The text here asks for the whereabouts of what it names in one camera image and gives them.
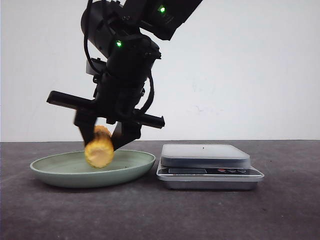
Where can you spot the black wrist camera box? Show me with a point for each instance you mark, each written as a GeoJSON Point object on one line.
{"type": "Point", "coordinates": [96, 67]}

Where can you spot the light green oval plate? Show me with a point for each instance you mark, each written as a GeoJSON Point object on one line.
{"type": "Point", "coordinates": [70, 170]}

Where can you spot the yellow corn cob piece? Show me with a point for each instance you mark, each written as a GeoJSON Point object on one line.
{"type": "Point", "coordinates": [100, 151]}

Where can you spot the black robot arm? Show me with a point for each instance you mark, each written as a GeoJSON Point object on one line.
{"type": "Point", "coordinates": [116, 30]}

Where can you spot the silver digital kitchen scale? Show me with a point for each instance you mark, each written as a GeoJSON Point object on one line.
{"type": "Point", "coordinates": [207, 167]}

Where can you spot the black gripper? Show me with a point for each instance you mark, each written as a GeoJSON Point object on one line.
{"type": "Point", "coordinates": [115, 100]}

